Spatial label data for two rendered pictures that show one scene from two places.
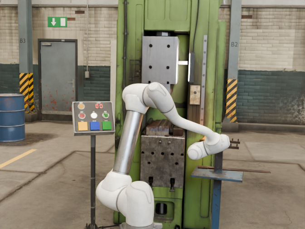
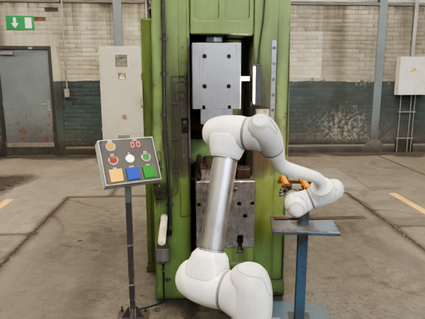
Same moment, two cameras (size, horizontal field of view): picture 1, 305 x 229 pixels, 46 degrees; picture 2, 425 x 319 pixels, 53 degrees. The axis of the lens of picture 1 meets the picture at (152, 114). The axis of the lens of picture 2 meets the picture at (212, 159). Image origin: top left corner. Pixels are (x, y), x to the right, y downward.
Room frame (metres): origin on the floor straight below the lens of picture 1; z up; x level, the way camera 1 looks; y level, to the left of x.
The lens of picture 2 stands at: (0.50, 0.47, 1.56)
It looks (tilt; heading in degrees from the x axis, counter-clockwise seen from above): 11 degrees down; 349
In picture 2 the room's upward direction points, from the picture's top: straight up
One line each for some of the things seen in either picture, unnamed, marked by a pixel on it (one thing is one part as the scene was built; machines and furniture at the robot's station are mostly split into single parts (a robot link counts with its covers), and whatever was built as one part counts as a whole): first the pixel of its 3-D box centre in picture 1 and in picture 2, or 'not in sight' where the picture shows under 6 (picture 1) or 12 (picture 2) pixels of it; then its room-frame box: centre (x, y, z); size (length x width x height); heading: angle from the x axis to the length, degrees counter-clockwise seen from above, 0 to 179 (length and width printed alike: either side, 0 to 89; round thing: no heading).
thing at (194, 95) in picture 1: (194, 94); (262, 121); (3.19, -0.37, 1.27); 0.09 x 0.02 x 0.17; 84
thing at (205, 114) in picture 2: (160, 87); (214, 113); (3.30, -0.07, 1.32); 0.42 x 0.20 x 0.10; 174
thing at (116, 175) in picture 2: (82, 126); (116, 175); (2.92, 0.57, 1.01); 0.07 x 0.05 x 0.07; 109
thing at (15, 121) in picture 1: (9, 116); not in sight; (7.00, 2.82, 0.44); 0.59 x 0.59 x 0.88
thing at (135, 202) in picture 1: (138, 201); (248, 292); (1.91, 0.07, 0.77); 0.18 x 0.16 x 0.22; 50
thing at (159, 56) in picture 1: (166, 60); (220, 76); (3.30, -0.11, 1.56); 0.42 x 0.39 x 0.40; 174
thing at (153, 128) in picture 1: (159, 126); (214, 166); (3.30, -0.07, 0.96); 0.42 x 0.20 x 0.09; 174
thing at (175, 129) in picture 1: (178, 131); (242, 171); (3.13, -0.23, 0.95); 0.12 x 0.08 x 0.06; 174
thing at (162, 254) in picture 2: not in sight; (162, 254); (3.25, 0.30, 0.36); 0.09 x 0.07 x 0.12; 84
